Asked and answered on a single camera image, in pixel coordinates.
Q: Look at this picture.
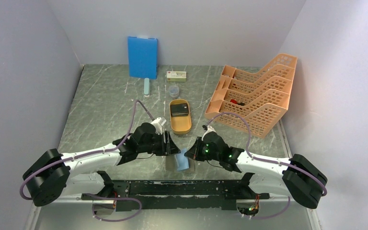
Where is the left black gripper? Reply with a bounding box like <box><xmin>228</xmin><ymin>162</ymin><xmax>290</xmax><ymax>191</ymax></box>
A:
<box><xmin>138</xmin><ymin>130</ymin><xmax>181</xmax><ymax>156</ymax></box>

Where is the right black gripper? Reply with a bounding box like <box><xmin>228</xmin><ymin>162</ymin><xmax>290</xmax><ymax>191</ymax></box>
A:
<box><xmin>184</xmin><ymin>136</ymin><xmax>221</xmax><ymax>161</ymax></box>

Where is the beige card holder wallet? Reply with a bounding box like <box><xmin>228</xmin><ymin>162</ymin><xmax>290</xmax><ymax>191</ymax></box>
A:
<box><xmin>165</xmin><ymin>148</ymin><xmax>195</xmax><ymax>173</ymax></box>

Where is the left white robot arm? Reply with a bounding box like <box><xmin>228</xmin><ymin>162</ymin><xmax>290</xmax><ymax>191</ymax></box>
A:
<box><xmin>20</xmin><ymin>121</ymin><xmax>181</xmax><ymax>207</ymax></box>

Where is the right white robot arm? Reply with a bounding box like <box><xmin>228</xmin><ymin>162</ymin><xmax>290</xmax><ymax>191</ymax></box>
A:
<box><xmin>185</xmin><ymin>131</ymin><xmax>327</xmax><ymax>209</ymax></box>

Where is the yellow oval tray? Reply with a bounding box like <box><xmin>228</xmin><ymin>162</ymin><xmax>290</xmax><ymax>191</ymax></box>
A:
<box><xmin>169</xmin><ymin>99</ymin><xmax>192</xmax><ymax>135</ymax></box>

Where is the small clear round container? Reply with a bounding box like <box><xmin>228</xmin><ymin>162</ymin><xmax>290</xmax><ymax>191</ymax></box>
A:
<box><xmin>168</xmin><ymin>85</ymin><xmax>180</xmax><ymax>99</ymax></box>

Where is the red black item in organizer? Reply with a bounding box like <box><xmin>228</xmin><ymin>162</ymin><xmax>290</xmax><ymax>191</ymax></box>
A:
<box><xmin>230</xmin><ymin>99</ymin><xmax>245</xmax><ymax>106</ymax></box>

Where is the small white red box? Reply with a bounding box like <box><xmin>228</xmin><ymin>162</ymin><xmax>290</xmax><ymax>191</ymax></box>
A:
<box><xmin>166</xmin><ymin>71</ymin><xmax>187</xmax><ymax>82</ymax></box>

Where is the light blue eraser bar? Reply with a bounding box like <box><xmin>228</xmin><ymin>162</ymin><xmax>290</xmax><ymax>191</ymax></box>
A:
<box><xmin>143</xmin><ymin>78</ymin><xmax>150</xmax><ymax>97</ymax></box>

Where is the orange plastic file organizer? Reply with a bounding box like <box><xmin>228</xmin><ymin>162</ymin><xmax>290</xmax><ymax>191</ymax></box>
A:
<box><xmin>205</xmin><ymin>53</ymin><xmax>298</xmax><ymax>138</ymax></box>

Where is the blue board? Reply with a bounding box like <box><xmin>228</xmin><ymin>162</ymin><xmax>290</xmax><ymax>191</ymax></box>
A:
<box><xmin>127</xmin><ymin>36</ymin><xmax>158</xmax><ymax>80</ymax></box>

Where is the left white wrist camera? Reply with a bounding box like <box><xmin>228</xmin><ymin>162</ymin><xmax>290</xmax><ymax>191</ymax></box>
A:
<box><xmin>151</xmin><ymin>117</ymin><xmax>166</xmax><ymax>135</ymax></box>

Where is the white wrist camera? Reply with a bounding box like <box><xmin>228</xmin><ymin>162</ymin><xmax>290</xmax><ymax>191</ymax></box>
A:
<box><xmin>202</xmin><ymin>125</ymin><xmax>216</xmax><ymax>140</ymax></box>
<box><xmin>151</xmin><ymin>117</ymin><xmax>166</xmax><ymax>135</ymax></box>

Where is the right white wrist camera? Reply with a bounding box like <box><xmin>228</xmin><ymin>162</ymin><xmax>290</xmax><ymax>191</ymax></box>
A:
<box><xmin>202</xmin><ymin>125</ymin><xmax>216</xmax><ymax>140</ymax></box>

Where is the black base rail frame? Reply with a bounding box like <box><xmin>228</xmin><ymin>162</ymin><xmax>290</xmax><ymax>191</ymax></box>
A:
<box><xmin>96</xmin><ymin>180</ymin><xmax>269</xmax><ymax>212</ymax></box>

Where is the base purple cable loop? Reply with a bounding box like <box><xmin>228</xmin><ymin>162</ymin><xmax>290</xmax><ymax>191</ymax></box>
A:
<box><xmin>92</xmin><ymin>196</ymin><xmax>143</xmax><ymax>222</ymax></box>

